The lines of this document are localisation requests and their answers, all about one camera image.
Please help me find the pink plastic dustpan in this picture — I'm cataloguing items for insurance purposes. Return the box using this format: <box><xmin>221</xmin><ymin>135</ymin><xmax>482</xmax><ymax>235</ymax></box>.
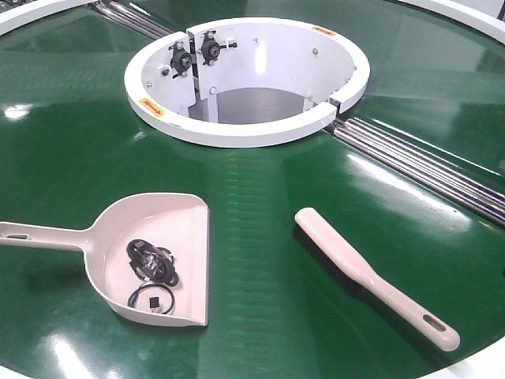
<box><xmin>1</xmin><ymin>193</ymin><xmax>209</xmax><ymax>327</ymax></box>

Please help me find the pink hand brush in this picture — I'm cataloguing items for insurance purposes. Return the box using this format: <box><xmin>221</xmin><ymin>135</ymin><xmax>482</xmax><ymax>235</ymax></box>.
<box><xmin>294</xmin><ymin>208</ymin><xmax>460</xmax><ymax>351</ymax></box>

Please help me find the black cable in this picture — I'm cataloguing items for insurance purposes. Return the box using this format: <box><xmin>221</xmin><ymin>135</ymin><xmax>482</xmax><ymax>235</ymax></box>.
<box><xmin>125</xmin><ymin>238</ymin><xmax>179</xmax><ymax>316</ymax></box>

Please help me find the front orange warning sticker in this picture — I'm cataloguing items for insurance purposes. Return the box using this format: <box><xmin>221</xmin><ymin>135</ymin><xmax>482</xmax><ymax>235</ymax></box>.
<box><xmin>140</xmin><ymin>97</ymin><xmax>165</xmax><ymax>118</ymax></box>

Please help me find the orange warning sticker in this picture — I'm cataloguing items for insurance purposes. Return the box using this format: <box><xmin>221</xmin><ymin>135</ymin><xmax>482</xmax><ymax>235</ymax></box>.
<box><xmin>312</xmin><ymin>25</ymin><xmax>337</xmax><ymax>37</ymax></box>
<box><xmin>140</xmin><ymin>97</ymin><xmax>165</xmax><ymax>118</ymax></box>

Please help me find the right black bearing block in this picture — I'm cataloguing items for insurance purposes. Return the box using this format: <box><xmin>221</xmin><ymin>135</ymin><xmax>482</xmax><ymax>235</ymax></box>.
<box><xmin>200</xmin><ymin>31</ymin><xmax>238</xmax><ymax>66</ymax></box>

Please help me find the black bearing block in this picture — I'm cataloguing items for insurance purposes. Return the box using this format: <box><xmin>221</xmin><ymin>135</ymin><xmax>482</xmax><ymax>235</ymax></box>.
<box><xmin>170</xmin><ymin>41</ymin><xmax>193</xmax><ymax>78</ymax></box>
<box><xmin>200</xmin><ymin>31</ymin><xmax>238</xmax><ymax>66</ymax></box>

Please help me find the left black bearing block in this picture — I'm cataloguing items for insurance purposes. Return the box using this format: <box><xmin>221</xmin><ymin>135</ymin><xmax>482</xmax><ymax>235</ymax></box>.
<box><xmin>170</xmin><ymin>41</ymin><xmax>193</xmax><ymax>78</ymax></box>

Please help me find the rear orange warning sticker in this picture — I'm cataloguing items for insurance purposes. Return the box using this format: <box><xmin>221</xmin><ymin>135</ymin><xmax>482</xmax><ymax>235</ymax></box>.
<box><xmin>312</xmin><ymin>25</ymin><xmax>337</xmax><ymax>37</ymax></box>

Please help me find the left steel roller set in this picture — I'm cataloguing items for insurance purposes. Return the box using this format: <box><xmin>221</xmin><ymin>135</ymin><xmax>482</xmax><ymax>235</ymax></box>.
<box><xmin>90</xmin><ymin>1</ymin><xmax>175</xmax><ymax>39</ymax></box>

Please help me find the steel roller set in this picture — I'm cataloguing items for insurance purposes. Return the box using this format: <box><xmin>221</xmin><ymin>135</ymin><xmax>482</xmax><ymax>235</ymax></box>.
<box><xmin>90</xmin><ymin>1</ymin><xmax>175</xmax><ymax>39</ymax></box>
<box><xmin>324</xmin><ymin>118</ymin><xmax>504</xmax><ymax>227</ymax></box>

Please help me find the right steel roller set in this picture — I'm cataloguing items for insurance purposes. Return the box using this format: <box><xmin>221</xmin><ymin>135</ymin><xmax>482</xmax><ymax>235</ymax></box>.
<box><xmin>324</xmin><ymin>118</ymin><xmax>504</xmax><ymax>227</ymax></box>

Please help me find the white outer rim right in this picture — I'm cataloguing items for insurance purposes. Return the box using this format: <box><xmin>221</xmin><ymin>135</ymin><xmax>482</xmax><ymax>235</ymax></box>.
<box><xmin>403</xmin><ymin>0</ymin><xmax>504</xmax><ymax>44</ymax></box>

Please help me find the white rim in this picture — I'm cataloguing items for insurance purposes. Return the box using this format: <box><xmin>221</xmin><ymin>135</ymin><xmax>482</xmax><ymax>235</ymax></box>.
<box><xmin>403</xmin><ymin>0</ymin><xmax>504</xmax><ymax>44</ymax></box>
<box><xmin>0</xmin><ymin>0</ymin><xmax>93</xmax><ymax>36</ymax></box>

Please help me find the white outer rim left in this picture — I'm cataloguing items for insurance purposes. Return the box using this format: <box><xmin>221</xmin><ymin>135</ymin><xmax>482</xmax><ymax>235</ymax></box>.
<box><xmin>0</xmin><ymin>0</ymin><xmax>93</xmax><ymax>36</ymax></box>

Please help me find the white central ring housing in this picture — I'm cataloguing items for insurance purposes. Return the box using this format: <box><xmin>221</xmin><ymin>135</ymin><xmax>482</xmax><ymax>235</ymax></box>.
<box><xmin>124</xmin><ymin>17</ymin><xmax>370</xmax><ymax>148</ymax></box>

